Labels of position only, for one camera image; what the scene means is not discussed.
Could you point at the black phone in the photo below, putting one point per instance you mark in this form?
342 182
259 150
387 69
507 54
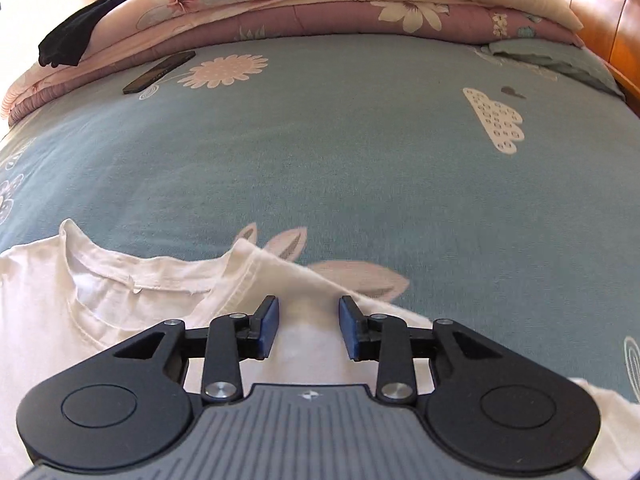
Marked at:
160 72

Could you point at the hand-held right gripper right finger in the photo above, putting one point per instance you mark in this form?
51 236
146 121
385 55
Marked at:
347 327

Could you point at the black garment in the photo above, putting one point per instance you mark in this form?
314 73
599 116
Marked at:
75 35

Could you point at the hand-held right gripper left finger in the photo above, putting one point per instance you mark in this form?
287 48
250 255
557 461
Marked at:
270 327

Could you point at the folded pink floral quilt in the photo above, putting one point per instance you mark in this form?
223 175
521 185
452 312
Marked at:
300 15

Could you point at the blue floral bed sheet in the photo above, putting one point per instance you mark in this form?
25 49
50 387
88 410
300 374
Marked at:
325 160

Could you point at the white printed t-shirt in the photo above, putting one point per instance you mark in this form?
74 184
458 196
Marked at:
75 320

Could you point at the wooden headboard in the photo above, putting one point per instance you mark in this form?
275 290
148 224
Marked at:
600 10

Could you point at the flat blue-grey pillow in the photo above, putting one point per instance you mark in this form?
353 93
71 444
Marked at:
560 60

